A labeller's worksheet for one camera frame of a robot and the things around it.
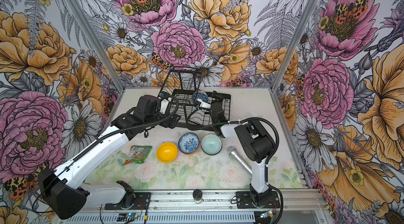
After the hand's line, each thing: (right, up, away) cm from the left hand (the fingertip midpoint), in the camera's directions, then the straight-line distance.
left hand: (170, 119), depth 77 cm
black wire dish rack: (+13, +4, +6) cm, 15 cm away
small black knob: (+14, -31, -10) cm, 35 cm away
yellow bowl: (-4, -20, +11) cm, 23 cm away
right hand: (+22, +10, +18) cm, 31 cm away
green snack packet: (-19, -20, +8) cm, 29 cm away
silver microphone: (+32, -19, +9) cm, 38 cm away
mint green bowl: (+20, -15, +12) cm, 28 cm away
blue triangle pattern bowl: (+13, +13, +34) cm, 39 cm away
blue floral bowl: (+7, -15, +12) cm, 21 cm away
